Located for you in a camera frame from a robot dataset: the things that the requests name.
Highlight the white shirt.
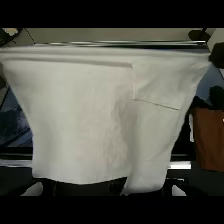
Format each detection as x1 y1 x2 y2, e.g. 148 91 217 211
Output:
0 44 212 196

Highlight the brown garment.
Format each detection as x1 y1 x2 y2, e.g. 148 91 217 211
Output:
191 106 224 173

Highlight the silver frame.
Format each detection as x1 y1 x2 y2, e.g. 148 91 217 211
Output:
0 159 193 171

